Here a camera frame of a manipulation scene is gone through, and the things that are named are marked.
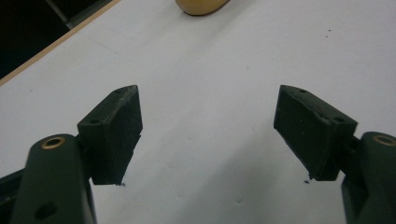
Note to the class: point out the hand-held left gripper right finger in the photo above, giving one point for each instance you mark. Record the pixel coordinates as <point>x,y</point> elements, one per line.
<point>308,137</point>

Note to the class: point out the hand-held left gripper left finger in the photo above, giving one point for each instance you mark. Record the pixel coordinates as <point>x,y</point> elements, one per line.
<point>115,137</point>

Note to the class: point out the round wooden pen holder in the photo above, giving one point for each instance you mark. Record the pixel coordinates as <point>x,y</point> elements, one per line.
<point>199,7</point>

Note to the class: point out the white table cover sheet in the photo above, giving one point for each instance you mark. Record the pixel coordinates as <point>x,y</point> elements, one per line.
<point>202,77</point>

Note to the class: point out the wooden table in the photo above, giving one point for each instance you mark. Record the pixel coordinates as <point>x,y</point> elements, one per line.
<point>31,60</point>

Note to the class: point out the aluminium rail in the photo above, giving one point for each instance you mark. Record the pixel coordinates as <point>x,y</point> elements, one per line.
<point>87,12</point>

